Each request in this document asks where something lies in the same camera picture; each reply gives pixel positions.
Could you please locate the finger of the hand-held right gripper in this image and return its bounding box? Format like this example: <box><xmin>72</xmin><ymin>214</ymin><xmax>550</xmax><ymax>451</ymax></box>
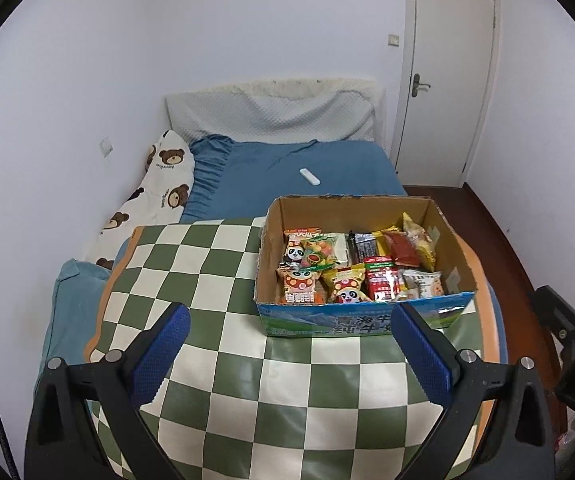
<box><xmin>530</xmin><ymin>285</ymin><xmax>575</xmax><ymax>357</ymax></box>

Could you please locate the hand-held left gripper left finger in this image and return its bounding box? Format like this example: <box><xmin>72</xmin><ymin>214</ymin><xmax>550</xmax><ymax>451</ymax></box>
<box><xmin>25</xmin><ymin>301</ymin><xmax>192</xmax><ymax>480</ymax></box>

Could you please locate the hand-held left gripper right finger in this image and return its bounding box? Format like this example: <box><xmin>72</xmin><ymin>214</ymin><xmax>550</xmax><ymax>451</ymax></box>
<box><xmin>391</xmin><ymin>302</ymin><xmax>554</xmax><ymax>480</ymax></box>

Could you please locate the white cookie packet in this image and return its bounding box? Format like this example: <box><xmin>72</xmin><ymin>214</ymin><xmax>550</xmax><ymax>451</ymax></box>
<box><xmin>401</xmin><ymin>269</ymin><xmax>444</xmax><ymax>302</ymax></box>

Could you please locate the red white green snack packet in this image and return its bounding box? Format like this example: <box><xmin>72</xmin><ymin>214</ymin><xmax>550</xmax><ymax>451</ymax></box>
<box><xmin>364</xmin><ymin>256</ymin><xmax>402</xmax><ymax>302</ymax></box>

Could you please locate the yellow panda snack packet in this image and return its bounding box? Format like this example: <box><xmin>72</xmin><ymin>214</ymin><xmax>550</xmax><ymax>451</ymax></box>
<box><xmin>329</xmin><ymin>266</ymin><xmax>371</xmax><ymax>304</ymax></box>

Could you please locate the cardboard box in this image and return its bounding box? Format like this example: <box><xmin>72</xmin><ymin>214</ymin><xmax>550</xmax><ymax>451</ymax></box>
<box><xmin>254</xmin><ymin>195</ymin><xmax>479</xmax><ymax>339</ymax></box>

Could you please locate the yellow pastry bag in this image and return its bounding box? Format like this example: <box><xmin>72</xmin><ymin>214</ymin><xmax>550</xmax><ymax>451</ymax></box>
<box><xmin>400</xmin><ymin>212</ymin><xmax>439</xmax><ymax>269</ymax></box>

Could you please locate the black yellow snack packet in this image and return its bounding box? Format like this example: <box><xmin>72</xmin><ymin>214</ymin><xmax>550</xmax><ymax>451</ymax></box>
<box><xmin>346</xmin><ymin>231</ymin><xmax>384</xmax><ymax>264</ymax></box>

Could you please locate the orange panda snack packet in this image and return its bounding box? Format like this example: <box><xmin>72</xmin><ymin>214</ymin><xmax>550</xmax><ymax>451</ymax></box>
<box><xmin>281</xmin><ymin>230</ymin><xmax>323</xmax><ymax>268</ymax></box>
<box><xmin>276</xmin><ymin>265</ymin><xmax>319</xmax><ymax>306</ymax></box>

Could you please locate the colourful candy packet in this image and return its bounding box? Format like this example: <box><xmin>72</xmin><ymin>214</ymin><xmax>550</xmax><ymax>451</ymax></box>
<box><xmin>301</xmin><ymin>232</ymin><xmax>351</xmax><ymax>272</ymax></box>

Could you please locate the green checkered tablecloth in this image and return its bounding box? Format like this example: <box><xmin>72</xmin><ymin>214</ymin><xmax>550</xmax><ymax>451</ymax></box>
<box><xmin>84</xmin><ymin>216</ymin><xmax>507</xmax><ymax>480</ymax></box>

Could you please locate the light blue cloth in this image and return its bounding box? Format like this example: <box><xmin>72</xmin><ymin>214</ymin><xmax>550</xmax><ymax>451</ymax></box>
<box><xmin>42</xmin><ymin>258</ymin><xmax>114</xmax><ymax>393</ymax></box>

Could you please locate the bear print pillow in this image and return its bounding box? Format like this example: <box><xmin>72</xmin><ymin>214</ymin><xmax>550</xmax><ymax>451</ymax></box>
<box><xmin>84</xmin><ymin>130</ymin><xmax>197</xmax><ymax>272</ymax></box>

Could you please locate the blue bed sheet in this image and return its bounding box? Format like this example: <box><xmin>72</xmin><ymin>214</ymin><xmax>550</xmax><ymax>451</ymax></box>
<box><xmin>182</xmin><ymin>135</ymin><xmax>409</xmax><ymax>226</ymax></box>

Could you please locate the white door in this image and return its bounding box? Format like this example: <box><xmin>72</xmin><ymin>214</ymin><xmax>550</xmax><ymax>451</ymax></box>
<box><xmin>389</xmin><ymin>0</ymin><xmax>501</xmax><ymax>189</ymax></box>

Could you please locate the white quilted headboard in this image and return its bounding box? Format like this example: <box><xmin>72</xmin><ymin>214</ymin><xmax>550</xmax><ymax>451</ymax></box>
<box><xmin>164</xmin><ymin>77</ymin><xmax>387</xmax><ymax>144</ymax></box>

